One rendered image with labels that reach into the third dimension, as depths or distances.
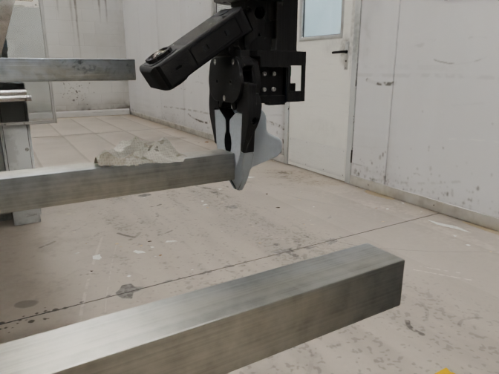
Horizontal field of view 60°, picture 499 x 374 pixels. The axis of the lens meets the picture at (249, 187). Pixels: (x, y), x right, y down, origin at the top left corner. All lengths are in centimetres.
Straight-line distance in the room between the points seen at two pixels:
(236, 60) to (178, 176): 13
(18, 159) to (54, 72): 233
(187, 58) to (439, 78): 278
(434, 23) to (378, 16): 49
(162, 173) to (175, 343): 26
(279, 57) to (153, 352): 34
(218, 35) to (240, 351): 31
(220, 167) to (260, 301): 27
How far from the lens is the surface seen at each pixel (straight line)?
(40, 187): 41
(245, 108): 44
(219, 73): 48
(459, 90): 305
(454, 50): 309
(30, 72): 65
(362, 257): 26
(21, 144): 295
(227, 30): 44
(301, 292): 22
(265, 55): 45
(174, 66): 42
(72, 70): 66
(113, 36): 952
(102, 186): 42
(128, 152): 43
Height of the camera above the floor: 95
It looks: 15 degrees down
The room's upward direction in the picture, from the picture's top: straight up
